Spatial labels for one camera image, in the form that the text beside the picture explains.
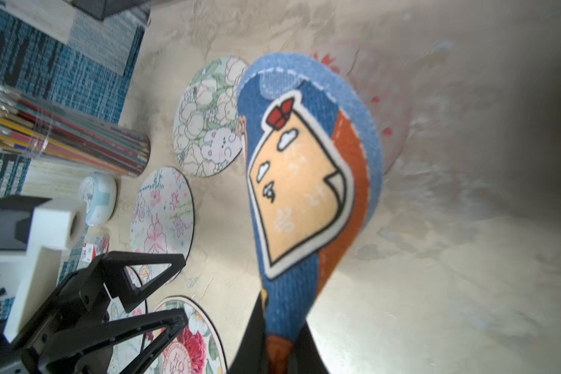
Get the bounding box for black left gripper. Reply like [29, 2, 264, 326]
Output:
[4, 252, 189, 373]

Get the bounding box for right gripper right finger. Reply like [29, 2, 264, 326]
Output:
[293, 324, 329, 374]

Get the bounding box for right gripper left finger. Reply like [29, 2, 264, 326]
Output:
[228, 295, 268, 374]

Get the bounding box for red rose floral coaster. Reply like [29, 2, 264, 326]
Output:
[146, 296, 228, 374]

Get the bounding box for blue cartoon toast coaster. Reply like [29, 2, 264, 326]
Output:
[235, 52, 384, 344]

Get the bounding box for pink checkered bunny coaster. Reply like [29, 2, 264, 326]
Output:
[309, 42, 411, 173]

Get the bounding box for small clear plastic box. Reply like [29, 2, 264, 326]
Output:
[77, 226, 111, 270]

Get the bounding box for white butterfly coaster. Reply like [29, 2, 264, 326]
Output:
[107, 297, 147, 373]

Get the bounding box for pale pink floral coaster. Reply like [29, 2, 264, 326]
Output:
[129, 167, 196, 286]

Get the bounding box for small white round clock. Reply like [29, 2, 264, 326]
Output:
[78, 173, 118, 226]

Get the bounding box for green white cabbage coaster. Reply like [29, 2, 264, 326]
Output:
[172, 55, 248, 178]

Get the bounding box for cup of coloured pencils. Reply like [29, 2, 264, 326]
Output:
[0, 84, 151, 178]

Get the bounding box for black wire mesh shelf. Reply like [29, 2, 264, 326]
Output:
[70, 0, 149, 21]

